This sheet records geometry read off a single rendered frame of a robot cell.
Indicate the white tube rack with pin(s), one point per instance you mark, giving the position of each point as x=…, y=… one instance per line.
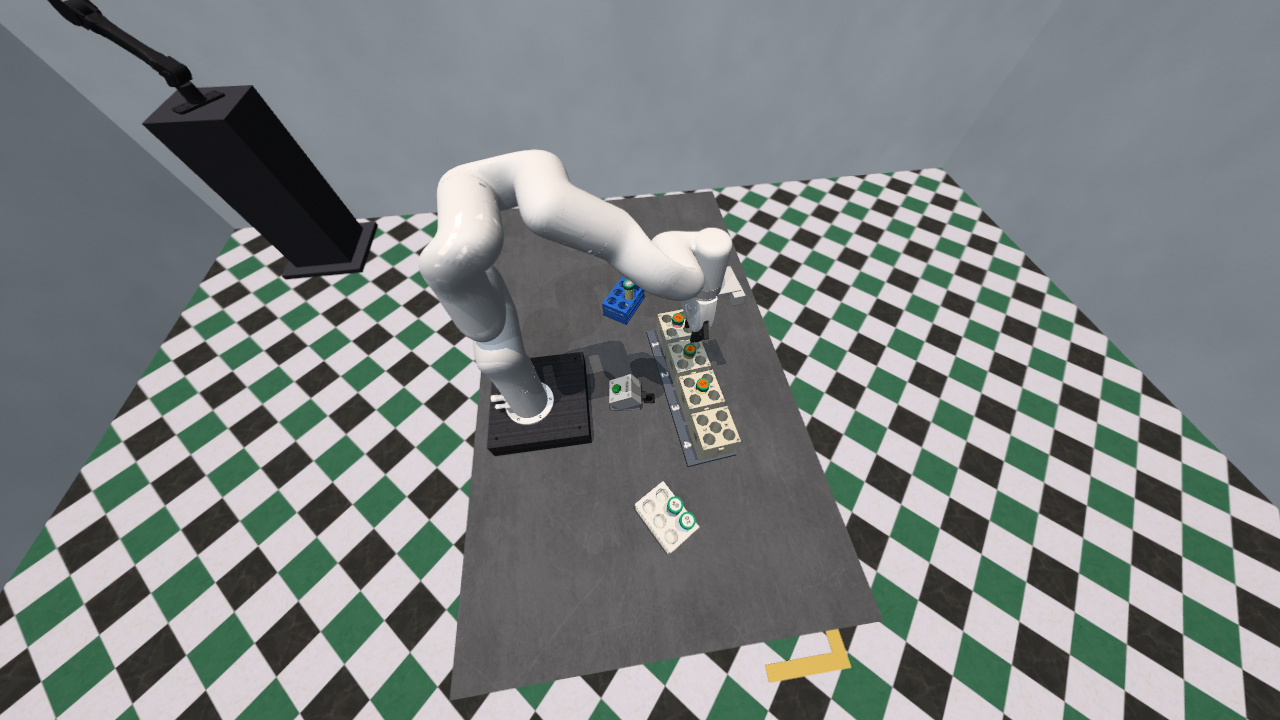
x=671, y=532

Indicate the blue tube rack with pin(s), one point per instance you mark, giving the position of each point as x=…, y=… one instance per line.
x=617, y=310

